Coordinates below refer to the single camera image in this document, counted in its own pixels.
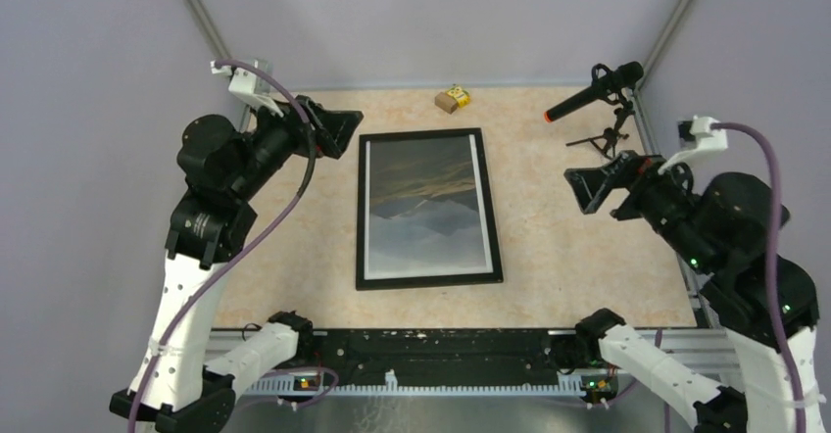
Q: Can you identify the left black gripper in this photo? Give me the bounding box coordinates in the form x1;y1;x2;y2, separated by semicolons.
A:
228;90;363;200

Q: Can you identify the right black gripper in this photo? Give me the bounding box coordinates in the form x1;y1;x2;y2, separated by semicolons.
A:
562;146;716;272

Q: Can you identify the landscape photo print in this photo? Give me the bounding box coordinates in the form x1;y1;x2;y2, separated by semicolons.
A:
365;133;495;281

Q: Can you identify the wooden picture frame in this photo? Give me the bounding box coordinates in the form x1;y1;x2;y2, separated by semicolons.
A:
355;127;505;292

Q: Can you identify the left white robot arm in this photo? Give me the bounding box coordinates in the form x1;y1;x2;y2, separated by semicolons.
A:
109;95;364;432

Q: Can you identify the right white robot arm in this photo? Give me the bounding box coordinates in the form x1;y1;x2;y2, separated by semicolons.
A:
564;151;825;432

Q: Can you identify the black microphone on tripod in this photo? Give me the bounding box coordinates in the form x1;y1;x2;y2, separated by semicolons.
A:
544;61;644;160

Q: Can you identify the small cardboard yellow box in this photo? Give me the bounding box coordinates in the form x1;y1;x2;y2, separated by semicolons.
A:
434;85;471;115

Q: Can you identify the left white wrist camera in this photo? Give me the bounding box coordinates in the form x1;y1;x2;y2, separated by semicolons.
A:
210;59;284;117

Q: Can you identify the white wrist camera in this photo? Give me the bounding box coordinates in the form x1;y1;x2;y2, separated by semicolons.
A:
210;59;284;117
658;116;728;175

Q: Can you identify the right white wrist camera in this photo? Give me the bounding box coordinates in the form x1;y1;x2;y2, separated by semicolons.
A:
658;116;728;175

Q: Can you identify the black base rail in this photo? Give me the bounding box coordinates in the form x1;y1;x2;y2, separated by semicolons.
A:
279;328;609;388

